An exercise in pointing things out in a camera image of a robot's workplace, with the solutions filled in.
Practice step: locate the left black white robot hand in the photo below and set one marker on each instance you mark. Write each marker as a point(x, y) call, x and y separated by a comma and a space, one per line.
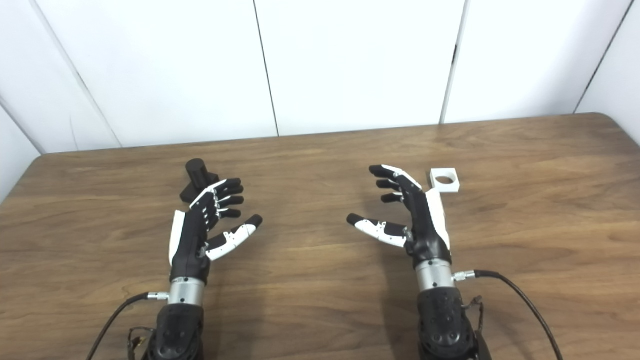
point(192, 245)

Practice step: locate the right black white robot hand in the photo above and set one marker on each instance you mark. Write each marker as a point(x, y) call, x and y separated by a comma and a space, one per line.
point(427, 230)

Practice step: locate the white square piece with hole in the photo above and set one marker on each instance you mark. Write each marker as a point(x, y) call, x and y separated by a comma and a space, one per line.
point(449, 186)

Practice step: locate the black peg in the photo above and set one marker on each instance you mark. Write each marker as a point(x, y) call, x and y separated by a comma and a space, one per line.
point(197, 172)

